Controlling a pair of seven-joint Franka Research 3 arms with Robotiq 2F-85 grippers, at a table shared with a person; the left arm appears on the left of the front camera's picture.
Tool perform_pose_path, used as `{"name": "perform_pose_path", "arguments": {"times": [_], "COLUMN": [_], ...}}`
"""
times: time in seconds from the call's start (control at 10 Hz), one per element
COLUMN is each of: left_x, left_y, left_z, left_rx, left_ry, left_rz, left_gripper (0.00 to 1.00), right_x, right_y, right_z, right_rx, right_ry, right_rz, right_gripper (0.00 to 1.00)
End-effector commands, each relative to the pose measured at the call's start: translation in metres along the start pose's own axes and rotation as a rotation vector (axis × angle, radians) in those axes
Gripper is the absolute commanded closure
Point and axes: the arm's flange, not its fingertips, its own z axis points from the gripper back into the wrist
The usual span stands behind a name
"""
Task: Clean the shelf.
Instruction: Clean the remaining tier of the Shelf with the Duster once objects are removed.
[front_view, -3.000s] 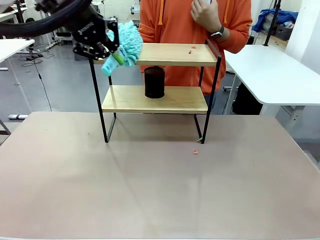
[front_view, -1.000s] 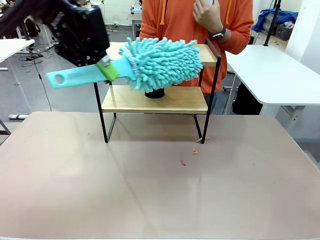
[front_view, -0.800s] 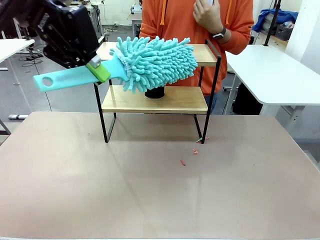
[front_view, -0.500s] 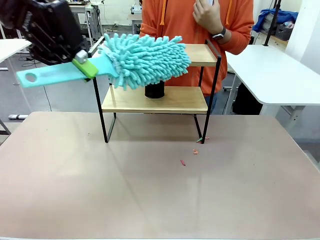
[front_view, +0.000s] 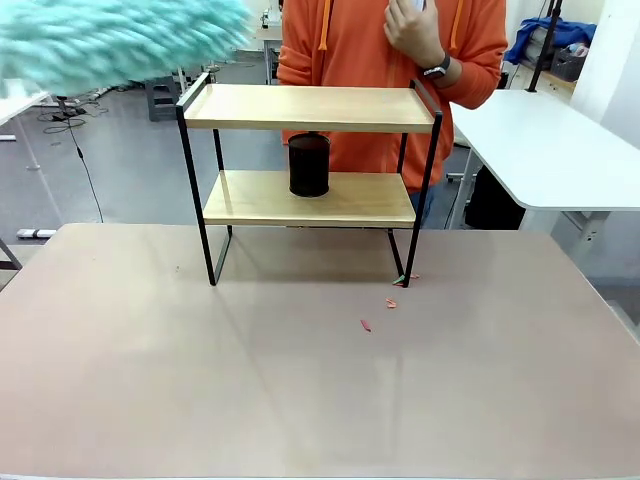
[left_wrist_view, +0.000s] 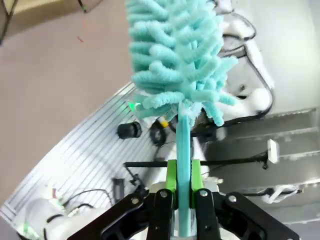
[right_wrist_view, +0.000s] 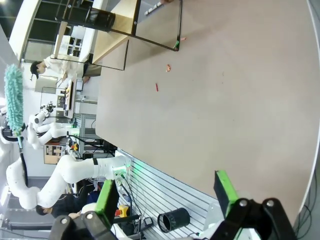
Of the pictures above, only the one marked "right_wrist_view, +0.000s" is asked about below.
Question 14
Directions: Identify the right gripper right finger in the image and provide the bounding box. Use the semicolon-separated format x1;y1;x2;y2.
213;169;298;240

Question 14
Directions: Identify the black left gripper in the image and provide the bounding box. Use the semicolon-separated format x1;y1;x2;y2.
19;146;29;186

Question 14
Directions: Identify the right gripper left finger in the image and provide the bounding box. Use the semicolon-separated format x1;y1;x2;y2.
49;179;120;240

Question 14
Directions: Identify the teal microfiber duster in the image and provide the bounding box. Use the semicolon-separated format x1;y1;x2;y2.
4;63;25;149

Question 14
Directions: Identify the yellow red emergency stop button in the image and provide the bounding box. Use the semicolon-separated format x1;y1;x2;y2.
115;204;130;218

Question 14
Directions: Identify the brown cardboard box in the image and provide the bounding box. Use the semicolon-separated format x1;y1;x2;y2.
43;144;63;165

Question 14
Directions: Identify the background person in dark clothes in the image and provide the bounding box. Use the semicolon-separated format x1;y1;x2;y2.
34;179;103;221

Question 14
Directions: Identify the black cylindrical holder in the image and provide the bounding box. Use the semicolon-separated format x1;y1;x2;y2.
157;207;191;234

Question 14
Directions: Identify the background person in white shirt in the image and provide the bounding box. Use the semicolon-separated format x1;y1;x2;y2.
29;55;102;83

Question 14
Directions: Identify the black mesh pen cup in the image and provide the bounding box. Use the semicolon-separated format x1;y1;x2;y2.
84;6;116;33

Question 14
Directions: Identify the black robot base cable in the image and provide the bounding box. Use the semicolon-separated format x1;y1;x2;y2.
119;173;146;226

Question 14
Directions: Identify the aluminium slotted base plate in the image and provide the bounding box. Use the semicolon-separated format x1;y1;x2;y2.
113;148;226;240

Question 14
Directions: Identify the aluminium frame cart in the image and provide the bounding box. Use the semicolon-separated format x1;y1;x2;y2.
73;112;98;151

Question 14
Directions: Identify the black cable bundle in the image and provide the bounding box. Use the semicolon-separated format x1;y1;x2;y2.
294;204;320;236

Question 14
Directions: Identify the black frame wooden two-tier shelf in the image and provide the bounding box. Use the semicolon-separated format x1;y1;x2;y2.
49;0;183;72

